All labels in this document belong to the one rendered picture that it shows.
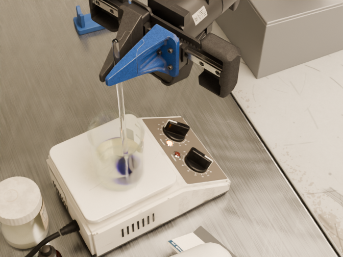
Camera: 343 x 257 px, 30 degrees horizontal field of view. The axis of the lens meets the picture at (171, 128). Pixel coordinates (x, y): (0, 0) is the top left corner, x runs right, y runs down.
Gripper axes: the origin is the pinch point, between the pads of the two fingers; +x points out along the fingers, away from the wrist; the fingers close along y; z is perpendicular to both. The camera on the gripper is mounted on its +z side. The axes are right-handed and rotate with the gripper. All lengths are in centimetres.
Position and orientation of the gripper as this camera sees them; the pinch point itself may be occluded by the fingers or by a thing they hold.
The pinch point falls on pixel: (127, 60)
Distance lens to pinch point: 64.1
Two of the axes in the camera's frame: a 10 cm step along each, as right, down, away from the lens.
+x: -6.3, 6.2, -4.7
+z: 0.0, 6.0, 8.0
